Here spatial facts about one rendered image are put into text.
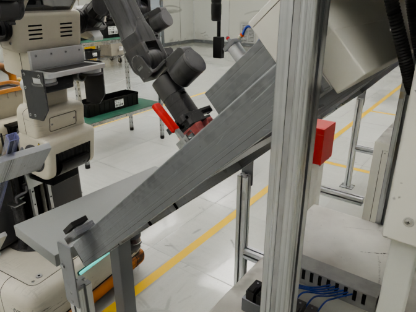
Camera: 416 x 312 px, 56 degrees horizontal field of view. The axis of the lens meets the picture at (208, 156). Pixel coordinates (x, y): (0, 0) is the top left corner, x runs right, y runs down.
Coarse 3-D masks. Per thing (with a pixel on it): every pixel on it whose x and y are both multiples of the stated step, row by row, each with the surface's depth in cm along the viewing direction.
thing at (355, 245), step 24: (312, 216) 122; (336, 216) 122; (312, 240) 110; (336, 240) 110; (360, 240) 110; (384, 240) 110; (336, 264) 100; (360, 264) 100; (384, 264) 100; (240, 288) 92
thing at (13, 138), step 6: (6, 138) 52; (12, 138) 52; (18, 138) 52; (6, 144) 53; (12, 144) 53; (6, 150) 54; (12, 150) 54; (0, 186) 62; (6, 186) 64; (0, 192) 64; (0, 198) 66; (0, 204) 69; (0, 210) 72
